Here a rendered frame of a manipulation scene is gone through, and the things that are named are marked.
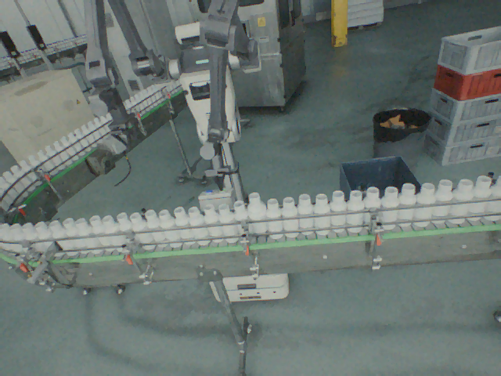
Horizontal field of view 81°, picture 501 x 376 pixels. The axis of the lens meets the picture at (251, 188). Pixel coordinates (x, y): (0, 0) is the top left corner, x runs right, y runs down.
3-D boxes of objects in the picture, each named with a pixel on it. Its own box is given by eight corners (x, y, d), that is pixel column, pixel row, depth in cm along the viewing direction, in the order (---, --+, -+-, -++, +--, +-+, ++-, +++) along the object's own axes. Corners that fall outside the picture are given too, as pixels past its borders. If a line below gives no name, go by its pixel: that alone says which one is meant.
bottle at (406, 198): (406, 215, 111) (412, 180, 101) (414, 225, 106) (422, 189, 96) (390, 218, 111) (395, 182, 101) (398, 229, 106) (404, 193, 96)
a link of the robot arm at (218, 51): (239, 23, 87) (204, 15, 88) (233, 30, 83) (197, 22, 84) (232, 135, 120) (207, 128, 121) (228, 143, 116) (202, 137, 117)
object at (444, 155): (441, 166, 289) (445, 146, 276) (419, 147, 322) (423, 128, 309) (504, 156, 285) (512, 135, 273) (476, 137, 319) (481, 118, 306)
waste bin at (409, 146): (375, 194, 272) (381, 132, 235) (362, 168, 308) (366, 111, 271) (427, 189, 266) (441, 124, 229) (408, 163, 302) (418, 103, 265)
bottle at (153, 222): (156, 240, 123) (141, 211, 113) (171, 235, 124) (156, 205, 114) (157, 250, 118) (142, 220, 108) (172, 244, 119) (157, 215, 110)
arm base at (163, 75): (168, 80, 142) (164, 54, 141) (161, 75, 134) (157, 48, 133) (151, 82, 143) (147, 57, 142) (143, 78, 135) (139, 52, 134)
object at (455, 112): (452, 125, 262) (458, 102, 249) (427, 109, 296) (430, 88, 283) (520, 113, 260) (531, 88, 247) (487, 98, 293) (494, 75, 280)
